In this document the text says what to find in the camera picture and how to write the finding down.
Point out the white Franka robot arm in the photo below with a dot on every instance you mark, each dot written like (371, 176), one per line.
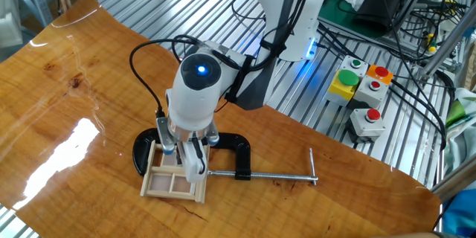
(193, 108)

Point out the black C-clamp with steel screw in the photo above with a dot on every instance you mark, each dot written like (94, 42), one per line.
(238, 145)

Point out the aluminium profile post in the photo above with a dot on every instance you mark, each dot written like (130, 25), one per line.
(446, 44)

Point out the grey box small green button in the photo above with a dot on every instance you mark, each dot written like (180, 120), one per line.
(355, 64)

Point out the grey box small red button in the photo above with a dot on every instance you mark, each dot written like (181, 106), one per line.
(372, 93)

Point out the crumpled white tissue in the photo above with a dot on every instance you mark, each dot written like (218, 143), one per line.
(355, 2)

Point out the grey box big red button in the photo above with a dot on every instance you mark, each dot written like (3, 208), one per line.
(366, 124)

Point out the orange box with red button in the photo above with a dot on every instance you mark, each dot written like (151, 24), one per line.
(380, 73)

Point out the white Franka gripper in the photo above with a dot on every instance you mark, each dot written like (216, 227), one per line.
(195, 176)

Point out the aluminium profile bar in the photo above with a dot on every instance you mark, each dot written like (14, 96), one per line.
(455, 180)

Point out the green cutting mat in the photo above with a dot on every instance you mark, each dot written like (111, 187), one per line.
(336, 18)

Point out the yellow box with green button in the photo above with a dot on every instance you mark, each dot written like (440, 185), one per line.
(342, 85)

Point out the green and white cloth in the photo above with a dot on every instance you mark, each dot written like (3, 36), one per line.
(461, 119)

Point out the blue garment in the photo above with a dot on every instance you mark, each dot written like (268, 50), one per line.
(461, 215)

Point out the glossy wood-pattern mat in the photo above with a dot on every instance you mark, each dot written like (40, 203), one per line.
(93, 201)

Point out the miniature wooden sliding window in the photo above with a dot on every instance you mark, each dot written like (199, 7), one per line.
(167, 193)

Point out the black bag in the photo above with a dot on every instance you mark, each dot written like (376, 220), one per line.
(379, 7)

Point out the silver camera with blue ends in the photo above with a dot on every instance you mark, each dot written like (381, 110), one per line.
(165, 137)

